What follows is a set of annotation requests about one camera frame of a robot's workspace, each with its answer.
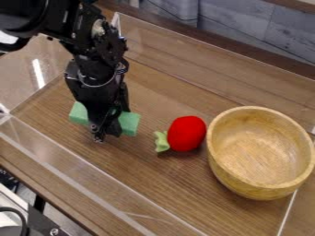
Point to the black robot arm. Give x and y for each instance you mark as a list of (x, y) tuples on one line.
[(96, 69)]

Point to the clear acrylic corner bracket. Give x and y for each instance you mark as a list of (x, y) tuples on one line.
[(115, 23)]

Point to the green foam block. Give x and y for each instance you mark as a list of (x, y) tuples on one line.
[(128, 119)]

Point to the clear acrylic tray wall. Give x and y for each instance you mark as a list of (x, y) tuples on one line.
[(116, 187)]

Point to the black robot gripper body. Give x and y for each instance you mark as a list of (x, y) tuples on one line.
[(95, 92)]

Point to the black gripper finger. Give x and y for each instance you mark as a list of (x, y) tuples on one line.
[(123, 98), (104, 123)]

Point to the brown wooden bowl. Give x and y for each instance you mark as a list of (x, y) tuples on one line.
[(261, 154)]

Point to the red plush strawberry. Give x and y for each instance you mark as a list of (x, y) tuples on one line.
[(184, 135)]

